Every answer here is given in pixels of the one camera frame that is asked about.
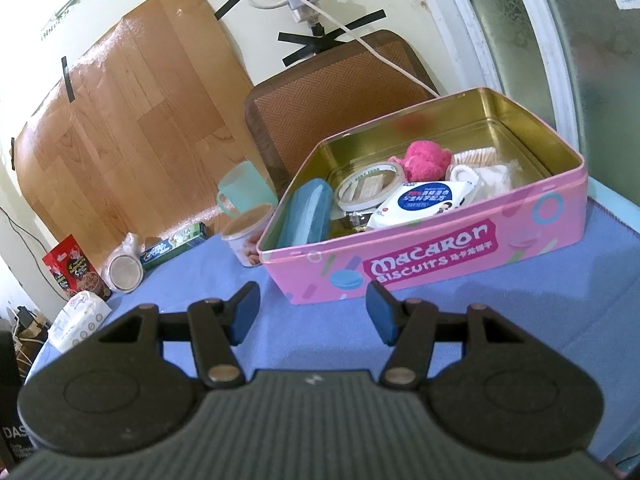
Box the blue printed blanket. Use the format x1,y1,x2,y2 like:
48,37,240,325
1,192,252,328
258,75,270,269
25,175,640,461

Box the white window frame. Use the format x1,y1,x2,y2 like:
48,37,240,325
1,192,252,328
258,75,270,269
405,0,640,241

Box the white power cable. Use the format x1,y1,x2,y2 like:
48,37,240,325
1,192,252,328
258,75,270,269
300,0,441,98

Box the pink fluffy sponge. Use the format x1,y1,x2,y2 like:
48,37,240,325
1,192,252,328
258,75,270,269
389,140,452,182

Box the cotton swabs pack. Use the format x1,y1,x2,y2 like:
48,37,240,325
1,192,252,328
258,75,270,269
452,147,501,167

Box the white cables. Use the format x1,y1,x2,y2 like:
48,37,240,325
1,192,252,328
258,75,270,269
7,302,38,366

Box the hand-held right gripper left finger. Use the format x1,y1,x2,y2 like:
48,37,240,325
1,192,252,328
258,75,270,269
97,281,262,391

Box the white tape roll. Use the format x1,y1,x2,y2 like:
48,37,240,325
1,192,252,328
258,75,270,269
334,161,407,211

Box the wood-pattern wall sheet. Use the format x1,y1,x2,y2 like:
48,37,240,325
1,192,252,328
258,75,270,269
11,0,271,273

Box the dark wrapper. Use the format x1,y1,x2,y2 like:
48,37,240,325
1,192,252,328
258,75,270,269
345,210,376,233

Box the pink biscuit tin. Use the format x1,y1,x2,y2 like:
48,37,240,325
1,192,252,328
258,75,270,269
256,87,587,307

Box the black wall cable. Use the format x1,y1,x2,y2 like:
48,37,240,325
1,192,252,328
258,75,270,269
0,205,66,301

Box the pink printed paper cup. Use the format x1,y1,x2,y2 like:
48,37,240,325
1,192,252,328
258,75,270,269
220,203,276,267

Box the plastic-wrapped jar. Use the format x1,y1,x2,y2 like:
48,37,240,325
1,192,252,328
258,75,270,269
100,232,146,294

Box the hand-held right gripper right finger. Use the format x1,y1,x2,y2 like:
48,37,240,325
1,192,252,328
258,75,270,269
366,280,523,391

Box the white tissue pack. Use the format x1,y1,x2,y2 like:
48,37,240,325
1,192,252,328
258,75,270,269
47,291,112,353

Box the teal plastic cup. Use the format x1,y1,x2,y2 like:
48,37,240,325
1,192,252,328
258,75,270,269
216,161,279,220

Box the wooden sticks bundle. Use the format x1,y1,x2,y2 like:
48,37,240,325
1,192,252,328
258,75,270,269
350,172,396,198

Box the blue green toothpaste box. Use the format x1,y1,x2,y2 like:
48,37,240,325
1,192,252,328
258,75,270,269
139,221,208,267

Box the white wet wipes pack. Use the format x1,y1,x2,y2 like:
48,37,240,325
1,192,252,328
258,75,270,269
367,180,468,231

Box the blue plastic case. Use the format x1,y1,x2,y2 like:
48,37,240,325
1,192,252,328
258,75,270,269
274,179,332,250

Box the red snack box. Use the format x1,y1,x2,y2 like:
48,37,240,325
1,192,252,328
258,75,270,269
41,233,113,302

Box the black box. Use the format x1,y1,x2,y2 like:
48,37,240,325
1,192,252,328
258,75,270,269
0,330,37,466

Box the white cotton pads bag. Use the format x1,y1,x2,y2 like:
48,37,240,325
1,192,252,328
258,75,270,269
447,160,521,206

